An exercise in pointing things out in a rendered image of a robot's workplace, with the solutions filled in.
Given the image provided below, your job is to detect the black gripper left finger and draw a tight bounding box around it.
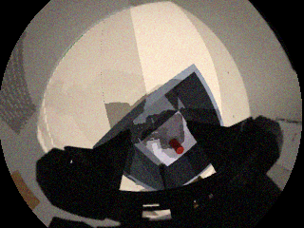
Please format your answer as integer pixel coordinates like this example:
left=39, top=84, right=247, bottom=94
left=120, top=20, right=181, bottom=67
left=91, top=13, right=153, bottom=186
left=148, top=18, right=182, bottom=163
left=64, top=129, right=132, bottom=190

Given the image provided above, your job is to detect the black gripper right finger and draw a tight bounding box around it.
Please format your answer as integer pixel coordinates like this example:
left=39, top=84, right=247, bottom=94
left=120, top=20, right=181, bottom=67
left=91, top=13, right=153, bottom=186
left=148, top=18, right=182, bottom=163
left=186, top=117, right=254, bottom=171

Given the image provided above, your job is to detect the dark red peg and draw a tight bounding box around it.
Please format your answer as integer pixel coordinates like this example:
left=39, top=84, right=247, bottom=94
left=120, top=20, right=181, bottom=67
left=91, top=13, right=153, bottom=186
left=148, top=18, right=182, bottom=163
left=170, top=138, right=185, bottom=155

